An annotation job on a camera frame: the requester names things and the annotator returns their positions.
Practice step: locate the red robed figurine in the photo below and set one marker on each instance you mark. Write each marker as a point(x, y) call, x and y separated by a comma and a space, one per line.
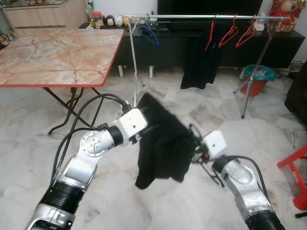
point(283, 12)

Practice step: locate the black television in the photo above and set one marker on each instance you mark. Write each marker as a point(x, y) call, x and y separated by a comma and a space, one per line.
point(211, 5)

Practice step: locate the navy shirt red collar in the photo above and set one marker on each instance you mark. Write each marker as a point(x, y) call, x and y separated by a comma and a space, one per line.
point(201, 62)

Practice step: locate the marble folding table red edge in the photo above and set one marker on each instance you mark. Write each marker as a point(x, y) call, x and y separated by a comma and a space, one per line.
point(57, 55)

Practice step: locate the glass jar red lid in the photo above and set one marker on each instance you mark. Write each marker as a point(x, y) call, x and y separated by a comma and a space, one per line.
point(98, 19)

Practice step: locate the dark brown sofa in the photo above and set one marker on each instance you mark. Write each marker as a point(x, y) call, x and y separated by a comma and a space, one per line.
point(297, 91)

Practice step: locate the light wooden cabinet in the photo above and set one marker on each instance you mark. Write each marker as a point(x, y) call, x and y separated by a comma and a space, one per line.
point(43, 14)

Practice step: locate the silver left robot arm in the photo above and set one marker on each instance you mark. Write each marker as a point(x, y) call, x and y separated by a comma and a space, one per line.
point(81, 163)

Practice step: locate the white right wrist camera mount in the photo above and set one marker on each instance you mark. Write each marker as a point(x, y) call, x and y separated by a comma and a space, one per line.
point(214, 143)

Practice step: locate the silver metal clothes rack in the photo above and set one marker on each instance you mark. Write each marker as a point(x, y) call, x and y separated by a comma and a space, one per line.
point(192, 17)

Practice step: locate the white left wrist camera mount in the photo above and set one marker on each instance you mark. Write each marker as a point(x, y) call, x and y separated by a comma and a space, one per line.
point(132, 123)

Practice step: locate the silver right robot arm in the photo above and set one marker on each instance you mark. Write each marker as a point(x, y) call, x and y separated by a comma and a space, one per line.
point(244, 187)

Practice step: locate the black TV console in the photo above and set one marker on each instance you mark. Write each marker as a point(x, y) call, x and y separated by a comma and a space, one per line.
point(172, 48)

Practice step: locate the blue plastic hanger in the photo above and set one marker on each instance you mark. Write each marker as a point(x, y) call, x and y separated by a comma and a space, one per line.
point(148, 33)

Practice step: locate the orange bin teal bag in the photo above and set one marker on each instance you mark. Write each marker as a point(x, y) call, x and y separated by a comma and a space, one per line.
point(258, 79)

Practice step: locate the plain black garment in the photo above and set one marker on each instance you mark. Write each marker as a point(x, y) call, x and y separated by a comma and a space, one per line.
point(163, 143)

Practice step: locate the red plastic stool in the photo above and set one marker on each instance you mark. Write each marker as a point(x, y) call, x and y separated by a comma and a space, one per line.
point(295, 175)

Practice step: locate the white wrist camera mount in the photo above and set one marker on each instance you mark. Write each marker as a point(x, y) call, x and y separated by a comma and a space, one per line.
point(132, 123)
point(214, 143)

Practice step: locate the black mouse plush head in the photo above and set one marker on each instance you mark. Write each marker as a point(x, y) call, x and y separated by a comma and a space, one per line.
point(110, 20)

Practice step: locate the yellow bear plush head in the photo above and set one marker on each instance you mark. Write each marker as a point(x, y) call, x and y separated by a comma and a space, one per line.
point(126, 21)

